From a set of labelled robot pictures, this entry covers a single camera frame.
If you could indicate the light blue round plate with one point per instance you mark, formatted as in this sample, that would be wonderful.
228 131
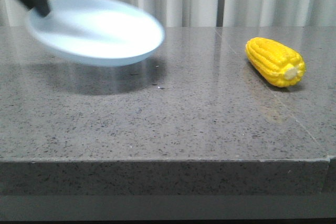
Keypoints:
104 33

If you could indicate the yellow corn cob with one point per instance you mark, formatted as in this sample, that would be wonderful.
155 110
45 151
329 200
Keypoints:
280 65

